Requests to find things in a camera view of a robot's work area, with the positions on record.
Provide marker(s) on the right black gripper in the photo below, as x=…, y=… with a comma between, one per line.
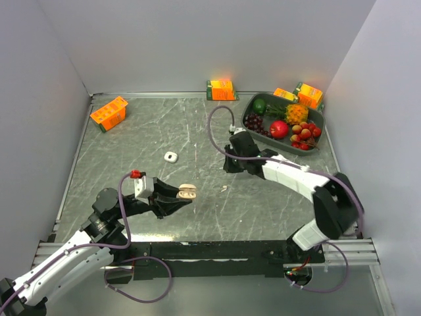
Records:
x=230, y=168

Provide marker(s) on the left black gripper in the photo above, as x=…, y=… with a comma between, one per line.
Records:
x=166, y=205

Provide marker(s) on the pink earbud charging case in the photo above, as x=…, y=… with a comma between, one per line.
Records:
x=187, y=191

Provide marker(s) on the white earbud charging case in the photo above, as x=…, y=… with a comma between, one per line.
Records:
x=171, y=157

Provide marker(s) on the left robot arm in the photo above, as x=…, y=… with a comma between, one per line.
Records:
x=105, y=238

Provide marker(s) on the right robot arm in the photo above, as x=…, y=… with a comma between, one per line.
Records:
x=336, y=205

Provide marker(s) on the dark grape bunch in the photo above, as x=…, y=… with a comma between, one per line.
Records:
x=258, y=124

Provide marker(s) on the red apple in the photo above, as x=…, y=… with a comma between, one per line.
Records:
x=279, y=129

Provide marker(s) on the green lime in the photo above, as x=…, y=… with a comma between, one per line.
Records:
x=259, y=106

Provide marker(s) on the orange juice carton middle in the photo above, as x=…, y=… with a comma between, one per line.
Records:
x=221, y=90

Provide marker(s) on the orange juice carton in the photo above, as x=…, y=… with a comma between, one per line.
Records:
x=110, y=115
x=221, y=90
x=309, y=96

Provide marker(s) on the small pineapple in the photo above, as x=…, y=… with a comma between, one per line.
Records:
x=292, y=114

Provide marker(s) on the red lychee bunch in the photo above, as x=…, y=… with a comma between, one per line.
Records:
x=305, y=136

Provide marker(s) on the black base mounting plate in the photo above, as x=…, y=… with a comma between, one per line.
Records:
x=269, y=258

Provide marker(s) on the orange carton behind tray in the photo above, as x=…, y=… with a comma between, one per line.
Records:
x=286, y=95

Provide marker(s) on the orange juice carton right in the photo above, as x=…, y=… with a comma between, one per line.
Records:
x=309, y=96

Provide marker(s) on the orange juice carton left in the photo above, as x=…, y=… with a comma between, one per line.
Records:
x=110, y=115

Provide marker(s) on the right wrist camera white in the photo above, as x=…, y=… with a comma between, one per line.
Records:
x=235, y=130

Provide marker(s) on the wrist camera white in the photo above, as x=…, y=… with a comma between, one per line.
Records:
x=235, y=130
x=143, y=184

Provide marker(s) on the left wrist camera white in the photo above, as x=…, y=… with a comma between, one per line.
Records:
x=143, y=184

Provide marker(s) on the aluminium rail frame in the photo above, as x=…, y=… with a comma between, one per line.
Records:
x=197, y=130

